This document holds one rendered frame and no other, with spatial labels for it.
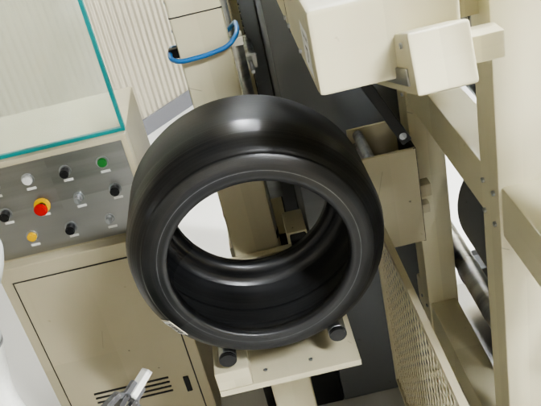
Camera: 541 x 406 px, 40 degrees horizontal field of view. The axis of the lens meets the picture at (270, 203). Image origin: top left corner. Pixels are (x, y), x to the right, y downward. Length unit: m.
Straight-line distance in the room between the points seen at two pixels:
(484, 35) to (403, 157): 0.76
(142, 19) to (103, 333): 3.14
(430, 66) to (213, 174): 0.57
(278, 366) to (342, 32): 1.01
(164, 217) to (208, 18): 0.52
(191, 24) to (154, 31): 3.65
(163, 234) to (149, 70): 3.91
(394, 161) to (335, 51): 0.79
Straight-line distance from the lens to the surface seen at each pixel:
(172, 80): 5.63
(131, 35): 5.34
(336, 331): 1.86
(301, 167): 1.55
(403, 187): 2.02
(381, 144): 2.16
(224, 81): 1.89
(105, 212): 2.46
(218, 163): 1.54
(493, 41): 1.29
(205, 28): 1.84
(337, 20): 1.22
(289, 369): 1.95
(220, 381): 1.92
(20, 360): 3.72
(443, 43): 1.17
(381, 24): 1.24
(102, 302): 2.60
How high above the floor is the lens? 2.13
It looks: 30 degrees down
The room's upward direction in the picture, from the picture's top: 13 degrees counter-clockwise
